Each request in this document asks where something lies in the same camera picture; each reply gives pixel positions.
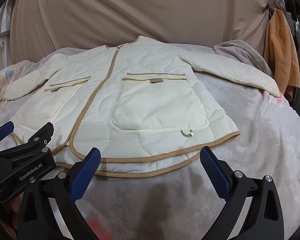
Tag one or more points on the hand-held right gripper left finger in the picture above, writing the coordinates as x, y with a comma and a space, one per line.
86, 171

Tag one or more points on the beige backdrop sheet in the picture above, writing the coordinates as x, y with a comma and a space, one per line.
130, 12

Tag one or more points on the cream quilted jacket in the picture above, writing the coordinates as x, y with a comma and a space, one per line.
145, 100

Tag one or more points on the grey floral blanket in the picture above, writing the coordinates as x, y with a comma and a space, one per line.
260, 142

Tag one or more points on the silver curtain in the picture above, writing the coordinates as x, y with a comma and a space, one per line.
0, 30

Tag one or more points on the grey fleece cloth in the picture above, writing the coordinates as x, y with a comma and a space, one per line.
242, 53

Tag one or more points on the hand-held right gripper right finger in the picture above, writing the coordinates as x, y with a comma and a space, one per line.
215, 173

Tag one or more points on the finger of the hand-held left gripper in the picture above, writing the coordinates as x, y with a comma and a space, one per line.
40, 136
2, 130

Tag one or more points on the orange hanging garment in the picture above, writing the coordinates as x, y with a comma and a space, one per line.
281, 52

